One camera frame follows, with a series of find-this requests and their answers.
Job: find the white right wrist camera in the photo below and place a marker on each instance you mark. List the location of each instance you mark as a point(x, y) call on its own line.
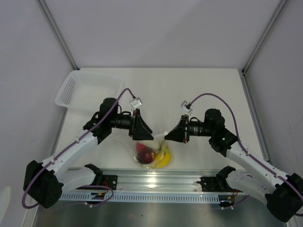
point(187, 107)

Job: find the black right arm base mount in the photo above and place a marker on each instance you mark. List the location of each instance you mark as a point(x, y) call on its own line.
point(214, 184)

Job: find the clear zip top bag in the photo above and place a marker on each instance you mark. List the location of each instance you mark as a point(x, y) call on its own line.
point(129, 145)

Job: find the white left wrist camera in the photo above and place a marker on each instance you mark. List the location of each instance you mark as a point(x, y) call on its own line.
point(134, 104)

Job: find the left aluminium frame post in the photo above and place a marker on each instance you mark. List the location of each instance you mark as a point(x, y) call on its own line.
point(57, 33)

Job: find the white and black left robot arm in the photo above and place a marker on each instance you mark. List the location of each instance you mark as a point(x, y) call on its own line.
point(47, 180)

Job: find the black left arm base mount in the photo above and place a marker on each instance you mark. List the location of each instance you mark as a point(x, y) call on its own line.
point(107, 180)

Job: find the yellow banana bunch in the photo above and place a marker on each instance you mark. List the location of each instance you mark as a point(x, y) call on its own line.
point(161, 158)

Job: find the aluminium mounting rail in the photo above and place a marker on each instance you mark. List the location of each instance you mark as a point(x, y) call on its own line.
point(158, 181)

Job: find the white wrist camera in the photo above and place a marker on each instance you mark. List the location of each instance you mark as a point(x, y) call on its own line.
point(187, 107)
point(134, 104)

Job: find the white perforated plastic basket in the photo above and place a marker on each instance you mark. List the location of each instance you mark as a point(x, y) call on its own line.
point(85, 90)

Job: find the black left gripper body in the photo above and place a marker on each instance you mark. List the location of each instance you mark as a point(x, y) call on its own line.
point(123, 122)

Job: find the right aluminium frame post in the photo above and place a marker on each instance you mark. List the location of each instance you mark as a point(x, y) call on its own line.
point(273, 20)

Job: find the aluminium frame post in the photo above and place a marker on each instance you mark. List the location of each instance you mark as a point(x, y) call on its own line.
point(57, 33)
point(273, 20)

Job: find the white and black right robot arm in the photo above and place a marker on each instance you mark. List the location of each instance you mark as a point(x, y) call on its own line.
point(280, 192)

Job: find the red apple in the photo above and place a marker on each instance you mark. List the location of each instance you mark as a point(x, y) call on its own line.
point(139, 147)

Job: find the dark red mangosteen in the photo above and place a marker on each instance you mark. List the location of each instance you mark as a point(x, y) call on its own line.
point(146, 156)

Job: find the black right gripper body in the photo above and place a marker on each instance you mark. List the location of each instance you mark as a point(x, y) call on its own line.
point(194, 129)

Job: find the white slotted cable duct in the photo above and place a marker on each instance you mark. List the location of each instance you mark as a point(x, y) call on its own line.
point(142, 197)

